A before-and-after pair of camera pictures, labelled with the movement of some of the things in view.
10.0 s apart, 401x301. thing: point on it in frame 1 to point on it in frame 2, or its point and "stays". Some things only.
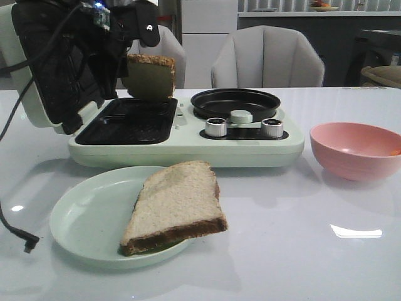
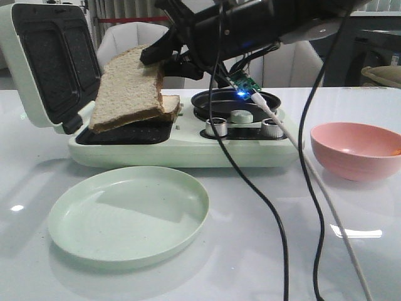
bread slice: [150, 77] to [170, 103]
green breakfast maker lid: [49, 39] stays
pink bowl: [356, 151] stays
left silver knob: [215, 127] stays
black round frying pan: [220, 103] stays
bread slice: [176, 202] to [128, 93]
